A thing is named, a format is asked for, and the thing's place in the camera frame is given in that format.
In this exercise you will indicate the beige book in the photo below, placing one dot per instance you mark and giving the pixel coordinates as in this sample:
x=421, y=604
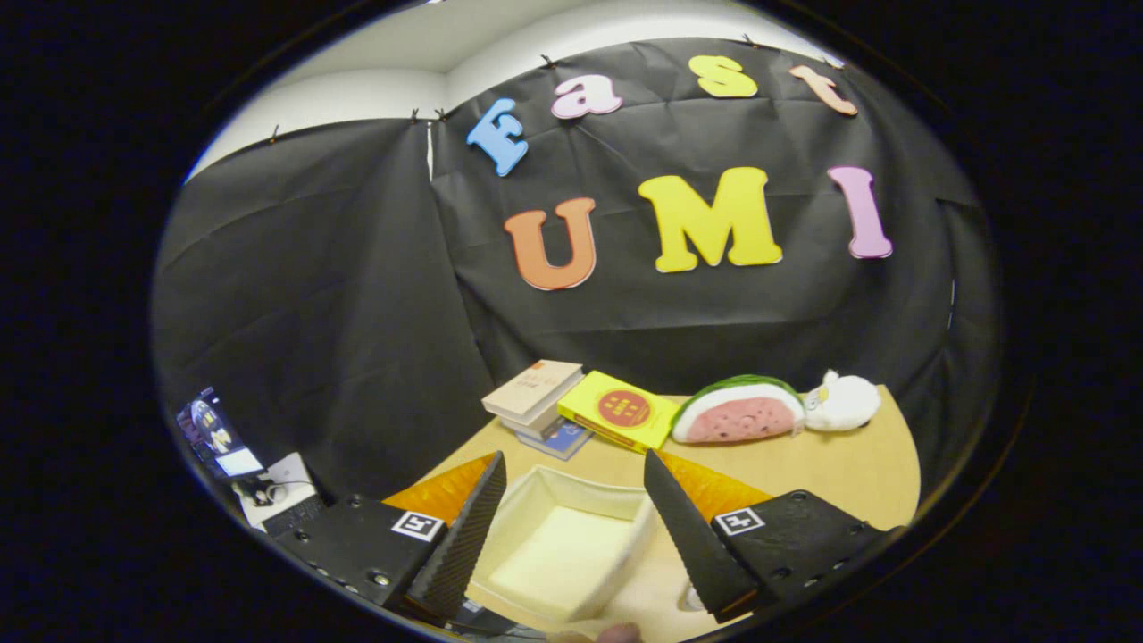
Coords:
x=531, y=384

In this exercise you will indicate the white plush toy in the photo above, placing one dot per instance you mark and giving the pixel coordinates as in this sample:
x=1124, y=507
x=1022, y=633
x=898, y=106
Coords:
x=844, y=404

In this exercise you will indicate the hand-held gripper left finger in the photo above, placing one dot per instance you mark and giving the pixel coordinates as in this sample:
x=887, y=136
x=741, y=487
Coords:
x=464, y=545

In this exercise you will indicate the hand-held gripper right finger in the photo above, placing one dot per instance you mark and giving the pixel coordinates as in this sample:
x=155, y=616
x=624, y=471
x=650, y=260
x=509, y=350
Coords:
x=696, y=545

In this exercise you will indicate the grey book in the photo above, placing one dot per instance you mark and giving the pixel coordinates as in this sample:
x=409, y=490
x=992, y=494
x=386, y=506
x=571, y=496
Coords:
x=536, y=427

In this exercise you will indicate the black keyboard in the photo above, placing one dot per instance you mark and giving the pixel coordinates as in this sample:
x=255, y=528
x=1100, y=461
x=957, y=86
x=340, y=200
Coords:
x=295, y=516

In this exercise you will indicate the computer monitor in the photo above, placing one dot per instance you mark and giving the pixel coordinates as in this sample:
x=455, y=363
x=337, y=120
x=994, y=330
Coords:
x=214, y=433

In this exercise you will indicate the black backdrop cloth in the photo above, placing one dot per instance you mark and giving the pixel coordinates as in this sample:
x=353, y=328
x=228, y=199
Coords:
x=339, y=313

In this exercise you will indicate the watermelon slice plush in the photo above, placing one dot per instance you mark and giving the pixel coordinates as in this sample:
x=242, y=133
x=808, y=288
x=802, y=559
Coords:
x=741, y=418

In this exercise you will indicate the cream fabric storage box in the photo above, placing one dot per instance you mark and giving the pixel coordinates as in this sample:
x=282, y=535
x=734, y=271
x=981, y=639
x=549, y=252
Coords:
x=563, y=554

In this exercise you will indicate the blue book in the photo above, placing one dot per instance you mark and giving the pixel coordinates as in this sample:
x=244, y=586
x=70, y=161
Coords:
x=567, y=439

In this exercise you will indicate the yellow book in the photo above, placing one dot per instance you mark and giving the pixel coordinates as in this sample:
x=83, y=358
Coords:
x=616, y=406

